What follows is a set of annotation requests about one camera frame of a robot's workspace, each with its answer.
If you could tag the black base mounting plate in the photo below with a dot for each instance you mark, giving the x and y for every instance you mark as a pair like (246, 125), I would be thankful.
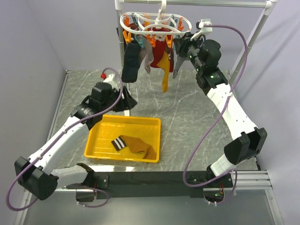
(148, 184)

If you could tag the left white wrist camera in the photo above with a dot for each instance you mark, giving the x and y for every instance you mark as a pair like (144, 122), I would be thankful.
(111, 79)

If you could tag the beige hanging sock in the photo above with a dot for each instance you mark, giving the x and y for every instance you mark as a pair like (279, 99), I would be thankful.
(146, 54)

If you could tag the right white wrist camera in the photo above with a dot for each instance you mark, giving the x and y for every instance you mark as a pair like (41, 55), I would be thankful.
(203, 27)

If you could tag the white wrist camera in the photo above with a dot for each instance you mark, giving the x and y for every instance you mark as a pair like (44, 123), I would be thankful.
(203, 27)
(111, 79)

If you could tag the red hanging sock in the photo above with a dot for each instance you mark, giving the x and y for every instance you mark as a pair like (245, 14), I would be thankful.
(161, 51)

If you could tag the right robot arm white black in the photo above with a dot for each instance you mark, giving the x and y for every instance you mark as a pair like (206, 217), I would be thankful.
(247, 138)

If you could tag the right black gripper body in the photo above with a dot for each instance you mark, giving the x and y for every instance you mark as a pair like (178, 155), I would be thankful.
(192, 47)

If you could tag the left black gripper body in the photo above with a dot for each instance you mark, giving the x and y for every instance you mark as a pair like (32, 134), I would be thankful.
(115, 97)

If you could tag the yellow plastic tray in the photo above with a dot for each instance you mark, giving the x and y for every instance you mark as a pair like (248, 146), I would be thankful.
(99, 144)

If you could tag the white round clip hanger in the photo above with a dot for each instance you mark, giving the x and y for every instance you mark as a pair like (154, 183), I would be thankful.
(160, 23)

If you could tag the top silver rack bar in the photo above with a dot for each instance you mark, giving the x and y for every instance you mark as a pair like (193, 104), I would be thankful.
(219, 3)

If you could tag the left silver rack pole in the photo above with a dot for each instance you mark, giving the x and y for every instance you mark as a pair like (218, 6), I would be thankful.
(119, 7)

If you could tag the aluminium rail frame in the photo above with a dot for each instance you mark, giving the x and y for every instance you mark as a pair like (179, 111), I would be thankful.
(242, 180)

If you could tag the dark navy hanging sock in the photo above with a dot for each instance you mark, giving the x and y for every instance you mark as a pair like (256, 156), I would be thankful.
(131, 63)

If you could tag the grey hanging sock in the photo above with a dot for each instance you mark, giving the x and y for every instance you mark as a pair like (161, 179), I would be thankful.
(179, 62)

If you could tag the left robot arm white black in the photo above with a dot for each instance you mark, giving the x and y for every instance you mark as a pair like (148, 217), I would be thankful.
(38, 173)

